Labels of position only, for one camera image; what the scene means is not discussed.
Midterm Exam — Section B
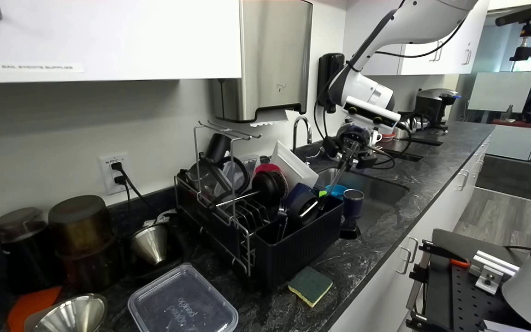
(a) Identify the orange mat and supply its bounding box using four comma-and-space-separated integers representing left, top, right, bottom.
5, 284, 64, 332

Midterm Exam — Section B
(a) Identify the orange black clamp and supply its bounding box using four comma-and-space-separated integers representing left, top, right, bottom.
416, 239, 473, 273

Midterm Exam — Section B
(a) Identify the red dish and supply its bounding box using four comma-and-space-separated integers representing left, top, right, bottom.
252, 160, 281, 177

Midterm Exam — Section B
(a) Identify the black wall soap dispenser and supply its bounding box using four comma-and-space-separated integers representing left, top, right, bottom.
314, 51, 346, 114

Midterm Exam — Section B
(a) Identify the aluminium bracket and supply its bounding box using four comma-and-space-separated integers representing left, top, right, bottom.
467, 249, 521, 295

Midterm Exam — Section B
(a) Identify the stainless steel sink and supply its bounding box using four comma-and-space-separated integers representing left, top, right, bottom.
313, 166, 408, 208

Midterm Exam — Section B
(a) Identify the dark blue bowl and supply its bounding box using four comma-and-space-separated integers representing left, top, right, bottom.
281, 182, 320, 221

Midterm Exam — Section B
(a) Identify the black power plug cord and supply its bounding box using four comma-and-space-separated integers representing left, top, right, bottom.
108, 160, 156, 217

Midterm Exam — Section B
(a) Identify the dark lidded canister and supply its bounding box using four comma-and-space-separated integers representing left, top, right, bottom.
0, 206, 54, 295

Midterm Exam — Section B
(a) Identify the black breadboard table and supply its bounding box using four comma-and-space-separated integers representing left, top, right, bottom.
407, 226, 531, 332

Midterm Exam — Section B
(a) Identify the green yellow sponge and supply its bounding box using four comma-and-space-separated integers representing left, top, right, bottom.
285, 263, 335, 309

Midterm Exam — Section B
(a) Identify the steel cone dripper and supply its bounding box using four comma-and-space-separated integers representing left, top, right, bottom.
130, 219, 171, 267

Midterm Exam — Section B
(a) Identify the large brown metal canister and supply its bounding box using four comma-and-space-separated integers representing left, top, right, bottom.
45, 193, 119, 291

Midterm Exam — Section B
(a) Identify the stainless paper towel dispenser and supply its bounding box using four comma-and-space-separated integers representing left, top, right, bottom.
217, 0, 314, 123

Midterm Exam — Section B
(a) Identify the black mug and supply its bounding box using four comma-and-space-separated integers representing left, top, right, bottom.
202, 132, 233, 166

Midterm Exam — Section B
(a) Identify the wide steel funnel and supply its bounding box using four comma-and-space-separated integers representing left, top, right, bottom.
23, 291, 108, 332

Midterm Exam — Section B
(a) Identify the black camera stand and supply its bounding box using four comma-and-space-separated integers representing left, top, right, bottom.
493, 0, 531, 62

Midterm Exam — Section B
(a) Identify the chrome sink faucet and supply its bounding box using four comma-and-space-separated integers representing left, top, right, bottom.
290, 116, 313, 153

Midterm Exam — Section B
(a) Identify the white reception desk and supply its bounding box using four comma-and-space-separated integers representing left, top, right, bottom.
482, 121, 531, 162

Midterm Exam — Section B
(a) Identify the white cutting board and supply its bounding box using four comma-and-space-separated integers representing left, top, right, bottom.
268, 140, 320, 191

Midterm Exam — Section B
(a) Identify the clear plastic food container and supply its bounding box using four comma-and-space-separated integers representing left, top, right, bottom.
125, 262, 241, 332

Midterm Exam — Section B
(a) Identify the black coffee machine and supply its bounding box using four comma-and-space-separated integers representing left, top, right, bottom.
410, 86, 462, 132

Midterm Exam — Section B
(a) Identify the round glass lid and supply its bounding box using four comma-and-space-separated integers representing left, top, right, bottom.
215, 155, 250, 193

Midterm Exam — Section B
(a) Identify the white board panel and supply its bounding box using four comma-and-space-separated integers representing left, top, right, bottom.
466, 70, 531, 114

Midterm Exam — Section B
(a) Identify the black counter mat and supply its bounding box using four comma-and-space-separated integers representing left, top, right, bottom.
399, 134, 444, 147
375, 145, 425, 162

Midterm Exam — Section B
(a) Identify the white upper cabinet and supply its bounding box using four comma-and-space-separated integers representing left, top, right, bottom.
362, 0, 490, 77
0, 0, 243, 84

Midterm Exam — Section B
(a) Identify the white base cabinet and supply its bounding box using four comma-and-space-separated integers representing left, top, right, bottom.
327, 140, 491, 332

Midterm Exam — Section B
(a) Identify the white wall outlet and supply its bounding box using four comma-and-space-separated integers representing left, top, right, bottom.
97, 151, 132, 197

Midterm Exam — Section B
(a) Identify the black dish rack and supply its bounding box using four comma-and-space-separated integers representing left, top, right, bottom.
172, 118, 344, 287

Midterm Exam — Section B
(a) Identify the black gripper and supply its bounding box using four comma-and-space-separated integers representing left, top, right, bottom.
331, 121, 379, 173

